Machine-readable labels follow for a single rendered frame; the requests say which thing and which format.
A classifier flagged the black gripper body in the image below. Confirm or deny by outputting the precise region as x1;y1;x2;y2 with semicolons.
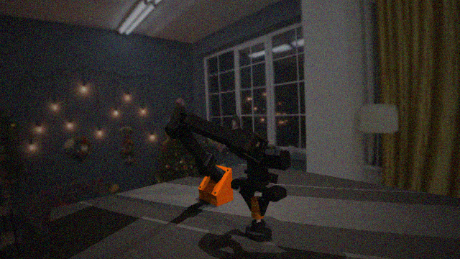
231;167;287;202

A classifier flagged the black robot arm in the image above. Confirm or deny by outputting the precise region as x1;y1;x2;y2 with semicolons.
165;111;290;183

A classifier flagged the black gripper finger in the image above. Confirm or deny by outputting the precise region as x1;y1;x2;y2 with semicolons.
257;197;270;216
239;189;256;210

